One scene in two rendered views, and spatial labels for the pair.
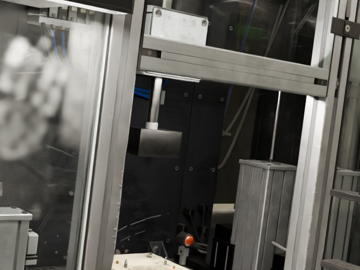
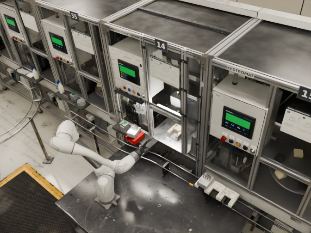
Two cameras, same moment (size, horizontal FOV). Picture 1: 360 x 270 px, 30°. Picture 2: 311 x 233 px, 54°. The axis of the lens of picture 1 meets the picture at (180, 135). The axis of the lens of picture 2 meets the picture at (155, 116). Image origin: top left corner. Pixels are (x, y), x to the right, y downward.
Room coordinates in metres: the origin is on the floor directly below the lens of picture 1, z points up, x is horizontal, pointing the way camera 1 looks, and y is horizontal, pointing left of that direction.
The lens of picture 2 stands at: (0.54, -2.17, 3.11)
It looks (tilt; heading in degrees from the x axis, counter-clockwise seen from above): 41 degrees down; 81
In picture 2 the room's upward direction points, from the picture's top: 4 degrees counter-clockwise
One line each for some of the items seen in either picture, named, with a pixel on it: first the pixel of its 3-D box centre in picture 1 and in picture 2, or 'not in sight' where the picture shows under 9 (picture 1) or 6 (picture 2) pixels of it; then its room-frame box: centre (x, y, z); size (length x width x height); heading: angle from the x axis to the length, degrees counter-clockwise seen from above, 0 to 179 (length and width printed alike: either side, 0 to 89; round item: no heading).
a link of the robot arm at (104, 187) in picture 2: not in sight; (104, 187); (0.31, -0.40, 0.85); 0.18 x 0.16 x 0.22; 81
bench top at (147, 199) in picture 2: not in sight; (151, 207); (0.69, -0.59, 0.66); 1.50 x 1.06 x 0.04; 128
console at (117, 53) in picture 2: not in sight; (136, 68); (0.79, 0.31, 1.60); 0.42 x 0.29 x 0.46; 128
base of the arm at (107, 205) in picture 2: not in sight; (108, 198); (0.32, -0.43, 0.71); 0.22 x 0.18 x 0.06; 128
